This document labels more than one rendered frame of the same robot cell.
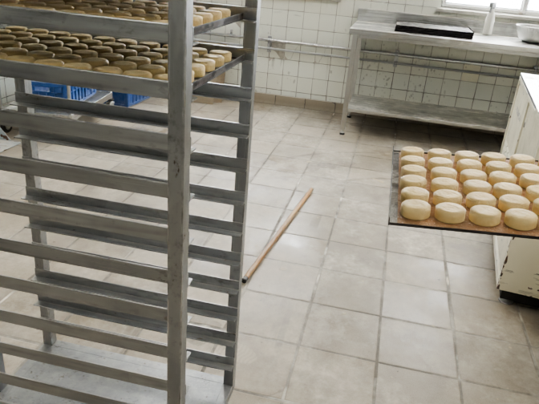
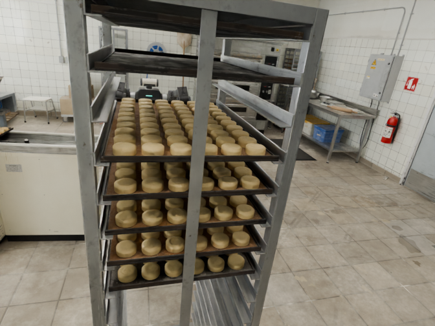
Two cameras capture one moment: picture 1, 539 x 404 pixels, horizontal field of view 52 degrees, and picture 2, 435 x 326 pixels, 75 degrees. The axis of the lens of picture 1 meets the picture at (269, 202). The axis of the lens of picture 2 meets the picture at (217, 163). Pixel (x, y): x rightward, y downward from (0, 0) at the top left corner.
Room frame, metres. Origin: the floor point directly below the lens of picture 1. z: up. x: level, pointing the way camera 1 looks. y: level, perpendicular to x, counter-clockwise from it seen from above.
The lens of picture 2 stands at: (1.44, 1.26, 1.73)
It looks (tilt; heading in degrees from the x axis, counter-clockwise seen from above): 22 degrees down; 242
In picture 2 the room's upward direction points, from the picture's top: 6 degrees clockwise
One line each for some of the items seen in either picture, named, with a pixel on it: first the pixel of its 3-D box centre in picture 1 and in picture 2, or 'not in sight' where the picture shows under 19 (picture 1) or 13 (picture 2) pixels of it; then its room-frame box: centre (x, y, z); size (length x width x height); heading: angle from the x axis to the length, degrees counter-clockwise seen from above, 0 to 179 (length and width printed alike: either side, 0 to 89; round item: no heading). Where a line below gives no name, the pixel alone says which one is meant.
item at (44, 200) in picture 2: not in sight; (52, 188); (1.67, -1.28, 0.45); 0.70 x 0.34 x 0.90; 163
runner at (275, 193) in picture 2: not in sight; (234, 147); (0.96, 0.45, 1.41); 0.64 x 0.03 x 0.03; 79
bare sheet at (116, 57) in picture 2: not in sight; (181, 61); (1.15, 0.43, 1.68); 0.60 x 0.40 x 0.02; 79
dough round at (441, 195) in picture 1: (447, 199); not in sight; (0.92, -0.32, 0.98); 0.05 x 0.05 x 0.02
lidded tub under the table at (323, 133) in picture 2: not in sight; (327, 133); (-2.93, -2.56, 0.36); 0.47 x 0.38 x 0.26; 171
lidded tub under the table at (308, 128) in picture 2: not in sight; (314, 127); (-3.01, -3.00, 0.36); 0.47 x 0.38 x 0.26; 169
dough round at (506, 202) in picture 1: (513, 204); not in sight; (0.90, -0.43, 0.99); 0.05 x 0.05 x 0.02
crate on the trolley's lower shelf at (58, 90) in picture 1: (58, 87); not in sight; (4.21, 1.71, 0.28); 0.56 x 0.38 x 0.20; 177
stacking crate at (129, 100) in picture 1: (124, 88); not in sight; (5.13, 1.46, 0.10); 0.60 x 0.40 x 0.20; 167
